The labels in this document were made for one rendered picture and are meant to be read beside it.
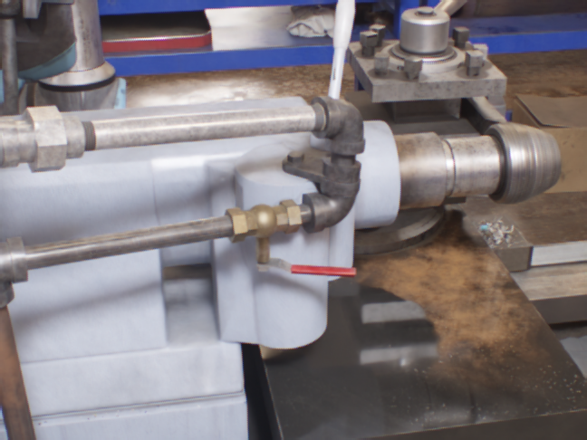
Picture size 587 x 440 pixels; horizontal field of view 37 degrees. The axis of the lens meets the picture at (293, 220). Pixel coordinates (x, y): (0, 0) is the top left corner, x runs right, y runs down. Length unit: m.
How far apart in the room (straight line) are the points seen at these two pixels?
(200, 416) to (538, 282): 0.58
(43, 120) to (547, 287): 0.81
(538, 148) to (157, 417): 0.47
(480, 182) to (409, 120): 0.21
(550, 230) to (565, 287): 1.90
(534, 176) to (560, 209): 2.36
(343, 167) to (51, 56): 0.61
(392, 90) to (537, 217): 2.20
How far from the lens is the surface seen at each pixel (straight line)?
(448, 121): 1.15
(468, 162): 0.94
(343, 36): 0.85
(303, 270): 0.76
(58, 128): 0.63
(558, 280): 1.28
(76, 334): 0.86
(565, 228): 3.19
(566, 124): 3.33
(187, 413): 0.87
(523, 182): 0.95
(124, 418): 0.87
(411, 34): 1.12
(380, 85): 1.06
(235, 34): 2.83
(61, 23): 1.25
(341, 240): 0.86
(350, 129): 0.73
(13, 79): 1.00
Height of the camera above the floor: 1.50
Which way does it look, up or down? 29 degrees down
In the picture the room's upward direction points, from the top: straight up
